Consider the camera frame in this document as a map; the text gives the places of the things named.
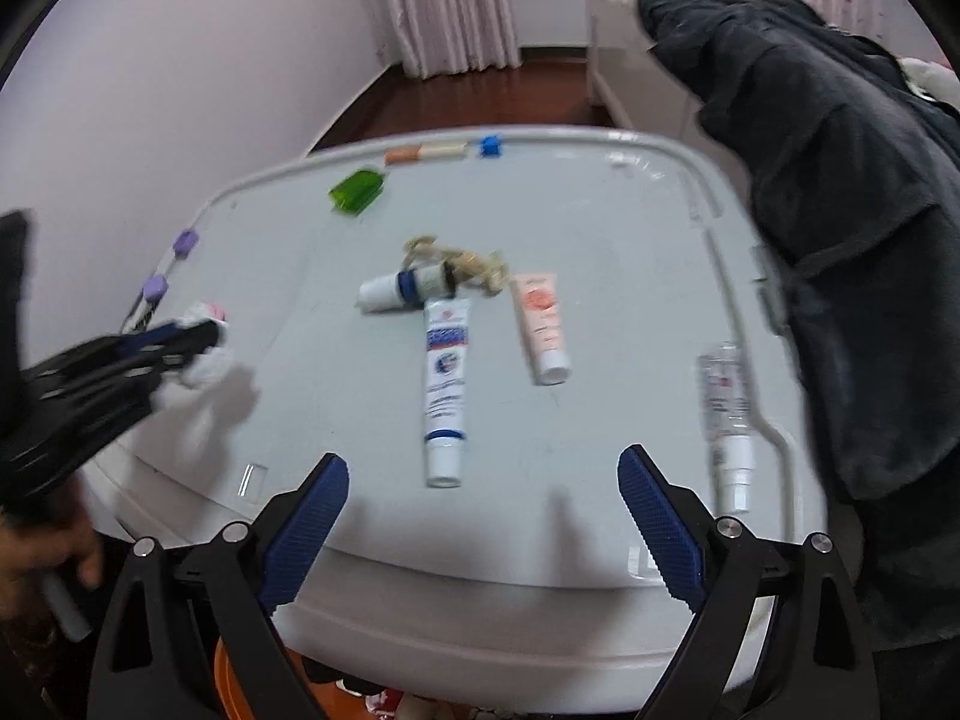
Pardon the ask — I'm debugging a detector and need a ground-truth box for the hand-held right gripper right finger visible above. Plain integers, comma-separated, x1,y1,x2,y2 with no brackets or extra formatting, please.
617,444,882,720

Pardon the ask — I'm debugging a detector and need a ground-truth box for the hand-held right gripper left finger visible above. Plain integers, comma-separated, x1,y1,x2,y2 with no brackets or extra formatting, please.
86,452,352,720

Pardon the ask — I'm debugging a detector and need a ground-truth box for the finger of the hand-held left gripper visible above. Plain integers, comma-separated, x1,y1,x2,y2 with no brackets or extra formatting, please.
19,319,226,398
0,349,218,500

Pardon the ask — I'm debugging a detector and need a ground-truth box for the white tissue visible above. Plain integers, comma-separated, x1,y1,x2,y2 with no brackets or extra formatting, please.
176,300,232,391

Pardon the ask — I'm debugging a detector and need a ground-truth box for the white blue toothpaste tube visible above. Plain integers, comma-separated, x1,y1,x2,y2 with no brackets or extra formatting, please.
422,298,473,488

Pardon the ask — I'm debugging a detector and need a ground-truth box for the person's left hand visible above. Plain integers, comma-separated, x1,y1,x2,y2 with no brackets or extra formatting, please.
0,487,104,605

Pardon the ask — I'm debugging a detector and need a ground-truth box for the clear spray bottle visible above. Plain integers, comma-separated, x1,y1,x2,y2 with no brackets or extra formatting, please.
696,343,755,515

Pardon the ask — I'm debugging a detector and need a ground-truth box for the small white tube blue band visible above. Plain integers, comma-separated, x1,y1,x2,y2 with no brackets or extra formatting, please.
356,261,458,314

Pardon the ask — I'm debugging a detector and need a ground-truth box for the pink white cream tube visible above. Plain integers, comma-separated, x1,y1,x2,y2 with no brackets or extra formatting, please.
510,272,575,386

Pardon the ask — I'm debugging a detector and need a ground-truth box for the white plastic table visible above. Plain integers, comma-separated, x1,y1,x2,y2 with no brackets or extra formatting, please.
79,126,830,695

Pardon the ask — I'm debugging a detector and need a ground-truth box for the white bed frame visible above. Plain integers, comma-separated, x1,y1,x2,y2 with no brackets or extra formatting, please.
585,0,702,132

